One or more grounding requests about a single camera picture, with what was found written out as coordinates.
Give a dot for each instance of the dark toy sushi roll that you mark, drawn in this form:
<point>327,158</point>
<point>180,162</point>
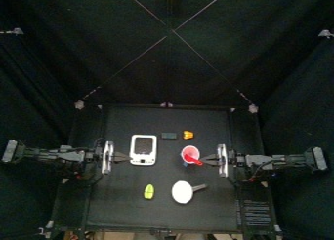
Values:
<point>168,135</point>

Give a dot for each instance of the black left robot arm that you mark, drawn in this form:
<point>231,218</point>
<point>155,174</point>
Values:
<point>52,154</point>

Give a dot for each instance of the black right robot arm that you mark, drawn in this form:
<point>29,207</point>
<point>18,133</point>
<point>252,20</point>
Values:
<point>277,160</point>

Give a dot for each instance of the red plastic spoon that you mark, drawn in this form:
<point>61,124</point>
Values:
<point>191,159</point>

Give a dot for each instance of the red plastic cup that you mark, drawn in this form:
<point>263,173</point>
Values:
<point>189,150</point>

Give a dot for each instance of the orange toy food piece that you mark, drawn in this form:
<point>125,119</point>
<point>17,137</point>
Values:
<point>188,135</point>

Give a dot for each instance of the yellow-green toy food piece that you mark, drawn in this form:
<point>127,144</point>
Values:
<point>148,191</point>

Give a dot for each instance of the grey metal frame bracket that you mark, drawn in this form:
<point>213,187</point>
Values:
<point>326,33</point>
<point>165,104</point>
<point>252,108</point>
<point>45,229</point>
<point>78,104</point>
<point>16,31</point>

